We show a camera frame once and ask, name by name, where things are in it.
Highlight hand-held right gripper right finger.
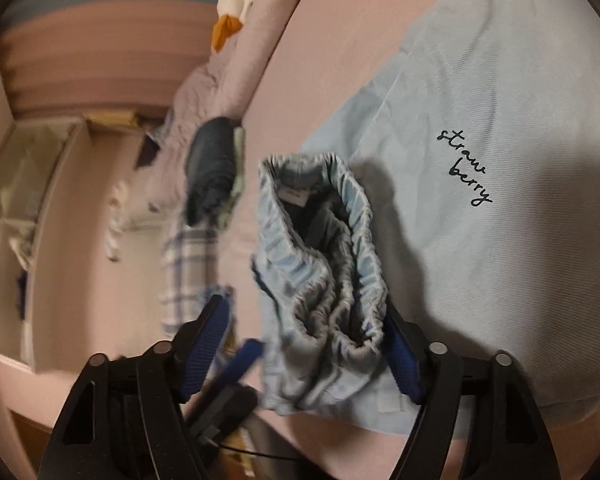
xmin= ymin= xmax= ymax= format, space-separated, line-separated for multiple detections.
xmin=383 ymin=304 xmax=562 ymax=480

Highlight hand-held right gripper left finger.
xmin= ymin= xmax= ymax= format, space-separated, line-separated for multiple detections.
xmin=35 ymin=294 xmax=231 ymax=480

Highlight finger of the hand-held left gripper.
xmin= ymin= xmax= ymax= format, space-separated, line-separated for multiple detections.
xmin=187 ymin=337 xmax=266 ymax=443

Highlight light blue pants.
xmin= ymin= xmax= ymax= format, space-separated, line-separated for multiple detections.
xmin=251 ymin=62 xmax=431 ymax=433

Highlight pink quilt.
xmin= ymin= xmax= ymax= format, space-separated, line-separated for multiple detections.
xmin=147 ymin=30 xmax=247 ymax=221

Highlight white fluffy cloth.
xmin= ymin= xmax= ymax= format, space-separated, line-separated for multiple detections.
xmin=106 ymin=180 xmax=132 ymax=264

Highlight pink bed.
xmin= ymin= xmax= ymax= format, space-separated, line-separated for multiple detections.
xmin=215 ymin=0 xmax=600 ymax=480

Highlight pale blue printed garment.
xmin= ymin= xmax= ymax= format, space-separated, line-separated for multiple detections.
xmin=347 ymin=0 xmax=600 ymax=411

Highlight pink curtain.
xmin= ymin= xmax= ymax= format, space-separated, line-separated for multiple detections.
xmin=0 ymin=0 xmax=223 ymax=122

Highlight dark blue garment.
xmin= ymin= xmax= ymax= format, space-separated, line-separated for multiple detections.
xmin=14 ymin=269 xmax=30 ymax=322

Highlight white open wardrobe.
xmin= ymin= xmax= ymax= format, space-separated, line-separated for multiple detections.
xmin=0 ymin=80 xmax=90 ymax=373

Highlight white folded cloth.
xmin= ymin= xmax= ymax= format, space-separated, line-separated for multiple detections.
xmin=6 ymin=231 xmax=40 ymax=267

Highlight thin black cable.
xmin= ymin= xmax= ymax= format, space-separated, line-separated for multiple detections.
xmin=214 ymin=441 xmax=308 ymax=462

